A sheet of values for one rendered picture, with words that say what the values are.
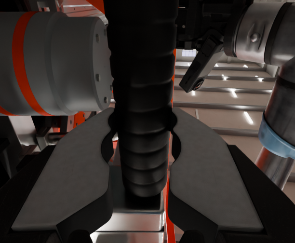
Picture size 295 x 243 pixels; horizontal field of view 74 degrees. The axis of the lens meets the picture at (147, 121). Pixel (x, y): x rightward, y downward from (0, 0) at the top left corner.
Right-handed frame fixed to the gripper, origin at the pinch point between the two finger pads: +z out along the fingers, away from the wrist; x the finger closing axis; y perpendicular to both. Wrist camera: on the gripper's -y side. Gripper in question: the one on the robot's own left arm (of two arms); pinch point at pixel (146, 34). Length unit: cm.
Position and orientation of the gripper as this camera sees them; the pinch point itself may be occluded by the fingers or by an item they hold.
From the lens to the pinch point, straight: 45.5
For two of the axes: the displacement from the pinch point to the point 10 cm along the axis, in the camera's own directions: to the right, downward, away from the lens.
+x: -7.0, 3.8, -6.0
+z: -7.1, -3.6, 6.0
